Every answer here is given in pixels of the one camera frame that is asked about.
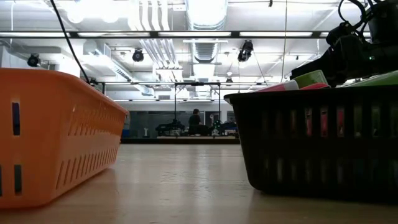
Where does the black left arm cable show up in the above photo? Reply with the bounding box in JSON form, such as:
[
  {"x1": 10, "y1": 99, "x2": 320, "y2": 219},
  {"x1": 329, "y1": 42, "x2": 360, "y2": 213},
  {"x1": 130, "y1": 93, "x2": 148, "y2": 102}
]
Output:
[{"x1": 49, "y1": 0, "x2": 91, "y2": 85}]

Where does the person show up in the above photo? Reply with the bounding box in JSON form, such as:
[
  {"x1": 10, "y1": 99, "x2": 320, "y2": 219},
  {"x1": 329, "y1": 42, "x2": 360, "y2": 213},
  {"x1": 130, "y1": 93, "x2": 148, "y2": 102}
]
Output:
[{"x1": 188, "y1": 108, "x2": 210, "y2": 136}]

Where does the pinkish red wall charger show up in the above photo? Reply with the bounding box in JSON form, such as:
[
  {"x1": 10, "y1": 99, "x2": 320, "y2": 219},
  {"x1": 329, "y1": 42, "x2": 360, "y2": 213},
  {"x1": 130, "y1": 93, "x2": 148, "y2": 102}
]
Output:
[{"x1": 249, "y1": 78, "x2": 300, "y2": 93}]

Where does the light green wall charger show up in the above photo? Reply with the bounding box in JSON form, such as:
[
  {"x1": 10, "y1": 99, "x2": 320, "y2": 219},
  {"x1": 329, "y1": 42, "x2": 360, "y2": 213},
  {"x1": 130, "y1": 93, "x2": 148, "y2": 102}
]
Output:
[{"x1": 293, "y1": 68, "x2": 329, "y2": 89}]

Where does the orange plastic basket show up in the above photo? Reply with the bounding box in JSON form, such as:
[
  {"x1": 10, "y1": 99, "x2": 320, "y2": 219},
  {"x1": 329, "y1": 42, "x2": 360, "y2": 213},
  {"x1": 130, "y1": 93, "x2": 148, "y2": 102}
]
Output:
[{"x1": 0, "y1": 67, "x2": 130, "y2": 209}]

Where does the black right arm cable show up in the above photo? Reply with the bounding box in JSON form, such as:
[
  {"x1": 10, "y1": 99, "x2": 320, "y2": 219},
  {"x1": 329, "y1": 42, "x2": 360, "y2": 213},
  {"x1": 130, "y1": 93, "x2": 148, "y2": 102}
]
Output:
[{"x1": 337, "y1": 0, "x2": 374, "y2": 35}]

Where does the thin hanging cable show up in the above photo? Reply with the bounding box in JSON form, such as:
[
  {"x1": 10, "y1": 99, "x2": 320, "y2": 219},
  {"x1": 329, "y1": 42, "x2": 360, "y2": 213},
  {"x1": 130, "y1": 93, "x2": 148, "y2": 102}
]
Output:
[{"x1": 275, "y1": 0, "x2": 289, "y2": 83}]

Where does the black plastic basket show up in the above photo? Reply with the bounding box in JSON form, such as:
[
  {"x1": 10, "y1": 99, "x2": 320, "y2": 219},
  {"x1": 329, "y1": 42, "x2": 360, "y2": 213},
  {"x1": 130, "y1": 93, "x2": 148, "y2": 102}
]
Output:
[{"x1": 223, "y1": 85, "x2": 398, "y2": 203}]

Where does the black background rig frame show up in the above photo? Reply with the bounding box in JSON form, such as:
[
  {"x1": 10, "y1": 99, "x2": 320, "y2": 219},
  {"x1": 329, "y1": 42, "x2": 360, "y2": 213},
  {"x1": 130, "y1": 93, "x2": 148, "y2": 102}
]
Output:
[{"x1": 173, "y1": 82, "x2": 222, "y2": 138}]

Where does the silver ceiling duct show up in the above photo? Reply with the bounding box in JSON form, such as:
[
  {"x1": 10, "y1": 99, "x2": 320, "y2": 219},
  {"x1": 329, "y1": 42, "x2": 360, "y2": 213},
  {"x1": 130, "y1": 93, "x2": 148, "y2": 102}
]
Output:
[{"x1": 184, "y1": 0, "x2": 229, "y2": 100}]

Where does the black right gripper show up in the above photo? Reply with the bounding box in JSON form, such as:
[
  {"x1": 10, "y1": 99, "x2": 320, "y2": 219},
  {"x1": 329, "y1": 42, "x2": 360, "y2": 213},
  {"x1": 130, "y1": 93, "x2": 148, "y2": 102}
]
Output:
[{"x1": 289, "y1": 19, "x2": 398, "y2": 88}]

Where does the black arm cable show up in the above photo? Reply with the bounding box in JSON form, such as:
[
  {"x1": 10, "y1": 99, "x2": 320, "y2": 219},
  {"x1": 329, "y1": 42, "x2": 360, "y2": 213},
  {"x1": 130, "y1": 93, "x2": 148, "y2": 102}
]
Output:
[
  {"x1": 337, "y1": 0, "x2": 374, "y2": 35},
  {"x1": 49, "y1": 0, "x2": 91, "y2": 85}
]

